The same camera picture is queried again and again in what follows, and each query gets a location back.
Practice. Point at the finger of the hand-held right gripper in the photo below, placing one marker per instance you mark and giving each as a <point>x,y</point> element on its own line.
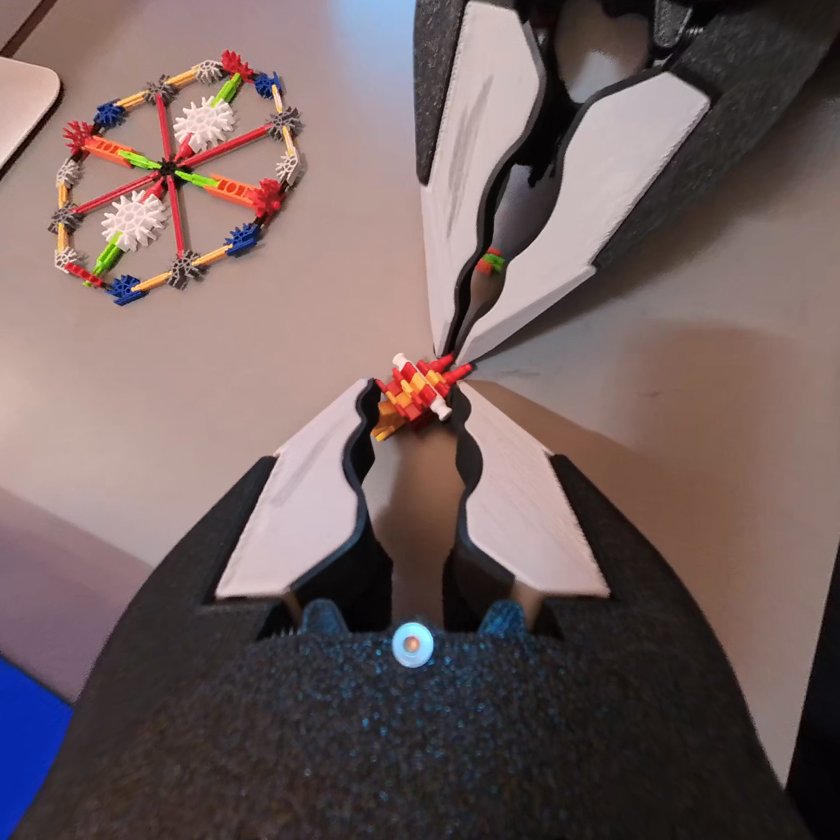
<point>472,131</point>
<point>610,170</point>

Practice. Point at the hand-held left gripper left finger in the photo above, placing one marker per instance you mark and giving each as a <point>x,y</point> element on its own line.
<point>295,525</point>

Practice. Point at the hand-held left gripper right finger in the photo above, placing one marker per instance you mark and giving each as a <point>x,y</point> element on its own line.
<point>525,525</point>

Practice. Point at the red yellow toy block assembly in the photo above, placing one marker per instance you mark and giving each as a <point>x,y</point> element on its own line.
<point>413,397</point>

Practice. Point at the orange connector with green rod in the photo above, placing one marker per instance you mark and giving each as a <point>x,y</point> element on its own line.
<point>489,264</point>

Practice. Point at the colourful toy wheel construction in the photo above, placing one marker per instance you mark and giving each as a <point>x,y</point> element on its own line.
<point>134,223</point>

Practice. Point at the blue plastic bin with tag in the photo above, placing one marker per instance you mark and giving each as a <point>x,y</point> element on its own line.
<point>26,741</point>

